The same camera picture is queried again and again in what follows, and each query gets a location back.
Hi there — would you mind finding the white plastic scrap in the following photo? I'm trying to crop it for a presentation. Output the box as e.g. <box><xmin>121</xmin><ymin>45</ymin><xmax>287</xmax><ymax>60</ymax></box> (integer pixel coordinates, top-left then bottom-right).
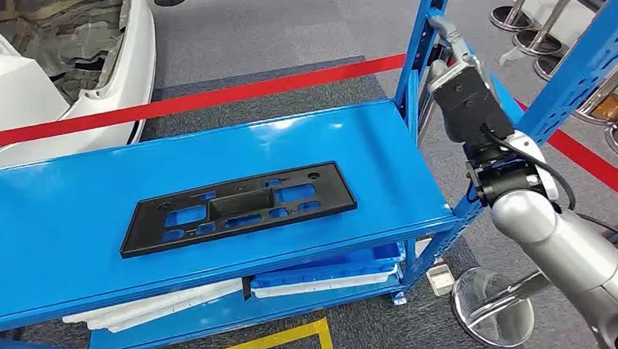
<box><xmin>498</xmin><ymin>46</ymin><xmax>524</xmax><ymax>66</ymax></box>

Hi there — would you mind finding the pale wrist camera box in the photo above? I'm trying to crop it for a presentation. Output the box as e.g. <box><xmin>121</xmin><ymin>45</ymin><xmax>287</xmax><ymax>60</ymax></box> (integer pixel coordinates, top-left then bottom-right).
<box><xmin>425</xmin><ymin>53</ymin><xmax>516</xmax><ymax>147</ymax></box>

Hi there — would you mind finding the white car body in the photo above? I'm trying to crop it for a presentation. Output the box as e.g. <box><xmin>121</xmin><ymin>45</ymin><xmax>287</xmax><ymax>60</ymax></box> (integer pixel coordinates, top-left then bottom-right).
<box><xmin>0</xmin><ymin>0</ymin><xmax>162</xmax><ymax>170</ymax></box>

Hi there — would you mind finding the blue metal shelf rack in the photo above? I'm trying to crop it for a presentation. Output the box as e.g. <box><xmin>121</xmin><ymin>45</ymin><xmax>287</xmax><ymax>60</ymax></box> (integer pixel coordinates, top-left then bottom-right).
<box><xmin>0</xmin><ymin>0</ymin><xmax>618</xmax><ymax>349</ymax></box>

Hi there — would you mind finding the black plastic panel part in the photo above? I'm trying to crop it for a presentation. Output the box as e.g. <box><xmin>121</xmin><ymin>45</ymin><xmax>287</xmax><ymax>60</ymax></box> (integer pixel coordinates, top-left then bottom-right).
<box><xmin>117</xmin><ymin>160</ymin><xmax>360</xmax><ymax>259</ymax></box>

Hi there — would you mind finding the yellow floor tape square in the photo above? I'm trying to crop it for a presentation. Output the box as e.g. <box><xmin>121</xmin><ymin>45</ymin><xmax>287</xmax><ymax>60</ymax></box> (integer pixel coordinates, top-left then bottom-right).
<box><xmin>165</xmin><ymin>316</ymin><xmax>337</xmax><ymax>349</ymax></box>

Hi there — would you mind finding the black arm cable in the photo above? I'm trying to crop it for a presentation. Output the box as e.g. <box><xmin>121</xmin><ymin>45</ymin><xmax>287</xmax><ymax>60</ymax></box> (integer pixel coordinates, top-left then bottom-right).
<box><xmin>479</xmin><ymin>119</ymin><xmax>618</xmax><ymax>261</ymax></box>

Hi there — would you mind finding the small grey floor box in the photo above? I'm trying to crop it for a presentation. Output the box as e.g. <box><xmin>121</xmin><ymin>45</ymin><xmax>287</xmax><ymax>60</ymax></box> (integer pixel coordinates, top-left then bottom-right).
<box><xmin>425</xmin><ymin>263</ymin><xmax>457</xmax><ymax>298</ymax></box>

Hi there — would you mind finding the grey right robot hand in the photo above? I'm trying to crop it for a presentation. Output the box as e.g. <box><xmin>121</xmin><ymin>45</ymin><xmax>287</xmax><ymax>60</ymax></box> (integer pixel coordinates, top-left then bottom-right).
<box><xmin>426</xmin><ymin>12</ymin><xmax>476</xmax><ymax>69</ymax></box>

